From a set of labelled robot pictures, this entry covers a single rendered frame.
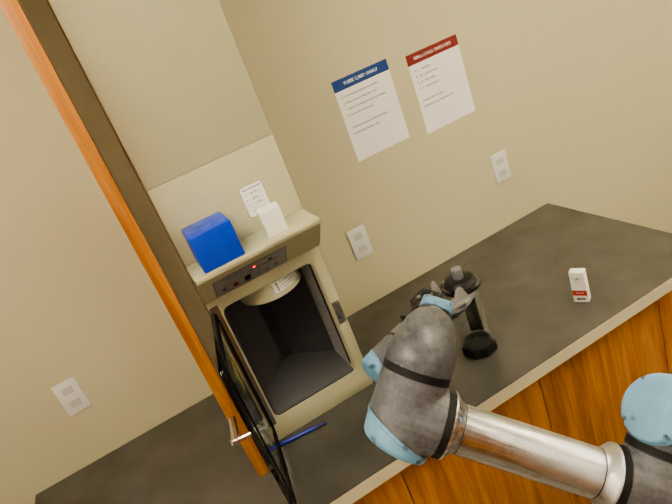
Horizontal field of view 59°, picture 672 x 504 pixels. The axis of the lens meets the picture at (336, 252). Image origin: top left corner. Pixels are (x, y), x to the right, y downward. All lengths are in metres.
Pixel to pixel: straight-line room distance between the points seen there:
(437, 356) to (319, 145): 1.12
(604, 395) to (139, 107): 1.47
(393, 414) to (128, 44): 0.91
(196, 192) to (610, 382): 1.28
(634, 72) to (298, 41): 1.44
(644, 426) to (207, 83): 1.08
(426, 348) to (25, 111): 1.26
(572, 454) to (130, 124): 1.07
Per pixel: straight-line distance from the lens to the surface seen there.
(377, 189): 2.06
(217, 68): 1.40
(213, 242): 1.33
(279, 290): 1.54
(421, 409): 0.98
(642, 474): 1.11
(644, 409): 1.10
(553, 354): 1.67
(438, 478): 1.66
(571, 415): 1.87
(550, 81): 2.45
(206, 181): 1.41
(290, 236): 1.37
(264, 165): 1.44
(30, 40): 1.28
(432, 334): 0.98
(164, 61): 1.38
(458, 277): 1.60
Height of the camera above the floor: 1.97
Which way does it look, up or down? 23 degrees down
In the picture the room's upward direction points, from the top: 21 degrees counter-clockwise
